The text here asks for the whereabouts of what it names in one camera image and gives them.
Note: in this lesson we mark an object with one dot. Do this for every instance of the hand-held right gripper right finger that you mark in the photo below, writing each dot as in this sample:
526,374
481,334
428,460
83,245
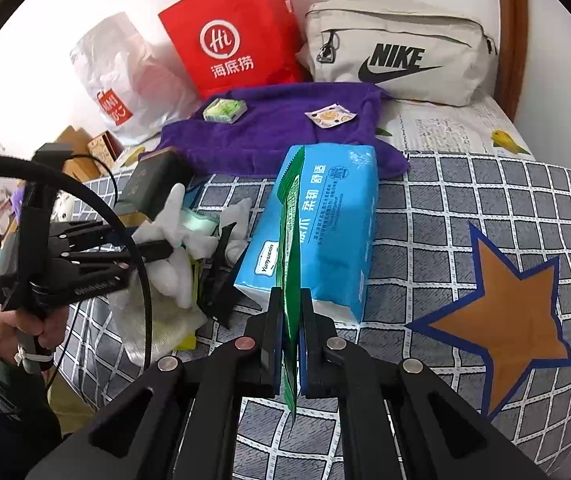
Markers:
306,345

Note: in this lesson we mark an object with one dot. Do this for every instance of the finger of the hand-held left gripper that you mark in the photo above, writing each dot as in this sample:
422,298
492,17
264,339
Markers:
85,234
155,251

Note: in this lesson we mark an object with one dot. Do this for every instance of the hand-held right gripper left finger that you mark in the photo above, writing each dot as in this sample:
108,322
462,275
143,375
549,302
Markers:
275,345

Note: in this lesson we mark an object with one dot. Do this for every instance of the white sock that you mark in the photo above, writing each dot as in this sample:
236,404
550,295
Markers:
235,215
173,275

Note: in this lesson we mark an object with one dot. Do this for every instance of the mint green cloth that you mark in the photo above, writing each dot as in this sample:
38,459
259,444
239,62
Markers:
198,225

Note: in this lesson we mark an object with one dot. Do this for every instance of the green foil packet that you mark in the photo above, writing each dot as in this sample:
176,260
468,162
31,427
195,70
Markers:
290,280

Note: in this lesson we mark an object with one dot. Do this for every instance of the black sock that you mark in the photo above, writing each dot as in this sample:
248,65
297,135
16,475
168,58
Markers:
218,285

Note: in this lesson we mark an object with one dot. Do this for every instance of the white mesh bag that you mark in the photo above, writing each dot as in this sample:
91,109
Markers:
165,327

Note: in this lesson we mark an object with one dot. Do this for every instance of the yellow sock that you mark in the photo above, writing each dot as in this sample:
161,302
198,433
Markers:
190,342

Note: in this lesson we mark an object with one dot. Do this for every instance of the person's left forearm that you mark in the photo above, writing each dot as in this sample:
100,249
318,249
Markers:
10,400

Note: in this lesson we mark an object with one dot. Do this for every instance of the person's left hand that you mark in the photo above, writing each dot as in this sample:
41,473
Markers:
2,330

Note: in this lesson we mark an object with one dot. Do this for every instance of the tan flat box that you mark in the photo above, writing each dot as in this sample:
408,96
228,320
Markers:
87,170

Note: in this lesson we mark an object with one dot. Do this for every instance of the dark green book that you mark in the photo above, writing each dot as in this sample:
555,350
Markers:
155,185

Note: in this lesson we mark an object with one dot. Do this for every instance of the patterned brown box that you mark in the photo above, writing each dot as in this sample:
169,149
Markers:
106,146

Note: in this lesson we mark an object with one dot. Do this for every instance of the brown cardboard box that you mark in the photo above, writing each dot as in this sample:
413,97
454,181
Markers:
72,140

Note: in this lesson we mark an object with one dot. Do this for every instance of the blue tissue pack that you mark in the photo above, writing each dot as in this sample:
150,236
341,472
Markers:
335,240

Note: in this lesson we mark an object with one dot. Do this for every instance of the small green tissue packet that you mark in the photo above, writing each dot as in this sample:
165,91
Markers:
224,110

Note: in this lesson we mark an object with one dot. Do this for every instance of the purple towel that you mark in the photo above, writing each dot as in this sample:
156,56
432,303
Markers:
275,130

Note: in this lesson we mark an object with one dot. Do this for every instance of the white plastic bag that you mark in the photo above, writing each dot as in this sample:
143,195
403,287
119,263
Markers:
115,60

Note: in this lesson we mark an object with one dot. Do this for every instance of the checked blanket with stars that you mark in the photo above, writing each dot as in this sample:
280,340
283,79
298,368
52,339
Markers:
440,210

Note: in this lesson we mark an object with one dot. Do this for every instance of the red paper bag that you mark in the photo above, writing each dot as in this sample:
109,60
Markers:
235,75

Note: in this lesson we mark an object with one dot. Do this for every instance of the lemon print wipe sachet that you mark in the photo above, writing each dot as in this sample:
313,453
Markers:
328,116

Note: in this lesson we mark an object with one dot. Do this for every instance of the beige waist bag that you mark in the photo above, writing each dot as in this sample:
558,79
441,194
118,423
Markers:
390,30

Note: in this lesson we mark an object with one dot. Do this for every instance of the wooden headboard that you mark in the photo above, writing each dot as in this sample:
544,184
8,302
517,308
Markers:
513,35

